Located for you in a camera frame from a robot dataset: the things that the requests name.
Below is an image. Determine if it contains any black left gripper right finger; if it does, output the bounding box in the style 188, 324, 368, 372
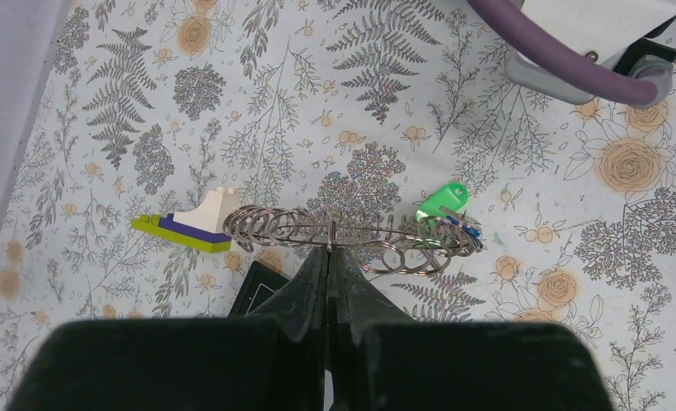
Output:
328, 248, 413, 410

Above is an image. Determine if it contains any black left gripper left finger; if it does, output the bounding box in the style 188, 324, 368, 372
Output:
250, 247, 329, 410

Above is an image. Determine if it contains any green key tag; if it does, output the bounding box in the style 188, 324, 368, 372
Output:
416, 182, 469, 225

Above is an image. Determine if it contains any black white chessboard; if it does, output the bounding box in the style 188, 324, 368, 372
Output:
228, 261, 290, 318

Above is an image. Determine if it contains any white wooden block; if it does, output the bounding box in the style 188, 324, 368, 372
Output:
173, 187, 241, 234

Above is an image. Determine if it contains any floral patterned table mat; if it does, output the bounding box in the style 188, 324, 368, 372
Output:
0, 1, 676, 410

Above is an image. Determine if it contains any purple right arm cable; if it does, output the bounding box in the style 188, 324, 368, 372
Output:
465, 0, 662, 108

